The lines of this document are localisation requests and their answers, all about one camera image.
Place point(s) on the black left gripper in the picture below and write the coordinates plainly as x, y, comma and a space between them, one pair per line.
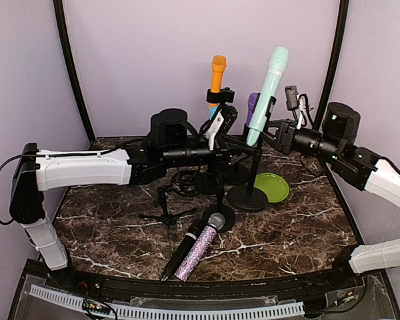
223, 148

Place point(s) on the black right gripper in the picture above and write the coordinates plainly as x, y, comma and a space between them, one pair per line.
286, 134

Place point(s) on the black round-base stand purple mic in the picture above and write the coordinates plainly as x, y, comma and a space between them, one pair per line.
245, 132

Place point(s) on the black round-base stand mint mic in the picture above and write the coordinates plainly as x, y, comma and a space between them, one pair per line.
247, 197

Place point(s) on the blue microphone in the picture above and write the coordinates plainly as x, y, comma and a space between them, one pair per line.
212, 111

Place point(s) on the black tripod microphone stand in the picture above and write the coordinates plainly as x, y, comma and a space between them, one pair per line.
186, 184

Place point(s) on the black round-base stand front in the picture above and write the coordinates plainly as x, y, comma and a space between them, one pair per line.
220, 207

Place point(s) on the glitter purple silver-head microphone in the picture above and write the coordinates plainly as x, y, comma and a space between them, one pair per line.
215, 222

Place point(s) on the mint green microphone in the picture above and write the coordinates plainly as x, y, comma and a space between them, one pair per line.
277, 65

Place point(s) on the black handheld microphone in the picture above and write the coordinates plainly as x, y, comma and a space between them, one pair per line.
184, 247

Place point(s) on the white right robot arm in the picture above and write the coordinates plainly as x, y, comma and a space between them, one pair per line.
358, 166

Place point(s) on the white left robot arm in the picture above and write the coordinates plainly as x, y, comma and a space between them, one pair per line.
171, 142

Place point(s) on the black round-base stand blue mic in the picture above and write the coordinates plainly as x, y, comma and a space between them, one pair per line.
212, 181

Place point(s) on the black round-base stand orange mic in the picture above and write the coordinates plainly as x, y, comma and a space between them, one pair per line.
226, 95

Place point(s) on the orange microphone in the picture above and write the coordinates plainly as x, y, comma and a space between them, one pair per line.
218, 65

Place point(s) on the lime green plate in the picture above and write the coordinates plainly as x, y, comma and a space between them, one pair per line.
274, 186

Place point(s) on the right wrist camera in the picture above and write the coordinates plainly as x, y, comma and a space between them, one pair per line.
298, 105

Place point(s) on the right black corner post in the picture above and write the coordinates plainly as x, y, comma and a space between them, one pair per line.
333, 62

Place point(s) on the black corner post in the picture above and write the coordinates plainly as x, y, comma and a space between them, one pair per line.
71, 69
333, 62

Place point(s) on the black front table rail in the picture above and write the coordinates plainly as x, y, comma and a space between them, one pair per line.
305, 286

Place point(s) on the white slotted cable duct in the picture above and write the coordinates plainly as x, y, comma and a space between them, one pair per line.
152, 308

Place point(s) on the left black corner post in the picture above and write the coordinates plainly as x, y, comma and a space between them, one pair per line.
71, 69

